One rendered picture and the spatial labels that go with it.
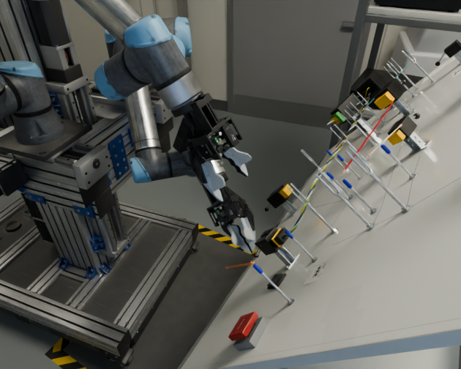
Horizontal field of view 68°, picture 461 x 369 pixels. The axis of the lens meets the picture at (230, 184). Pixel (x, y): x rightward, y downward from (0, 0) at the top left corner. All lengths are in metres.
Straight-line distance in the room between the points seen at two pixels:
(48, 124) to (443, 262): 1.09
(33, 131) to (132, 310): 0.98
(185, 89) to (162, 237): 1.57
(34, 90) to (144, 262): 1.16
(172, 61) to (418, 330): 0.52
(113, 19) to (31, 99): 0.45
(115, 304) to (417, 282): 1.59
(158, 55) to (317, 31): 2.94
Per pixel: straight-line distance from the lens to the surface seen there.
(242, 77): 3.79
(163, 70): 0.62
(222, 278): 2.14
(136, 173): 0.96
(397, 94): 1.13
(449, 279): 0.45
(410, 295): 0.46
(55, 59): 1.41
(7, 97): 1.14
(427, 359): 1.13
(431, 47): 2.76
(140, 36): 0.63
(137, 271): 1.97
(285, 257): 0.82
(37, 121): 1.21
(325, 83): 3.61
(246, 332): 0.65
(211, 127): 0.62
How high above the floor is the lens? 1.70
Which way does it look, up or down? 37 degrees down
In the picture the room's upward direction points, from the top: straight up
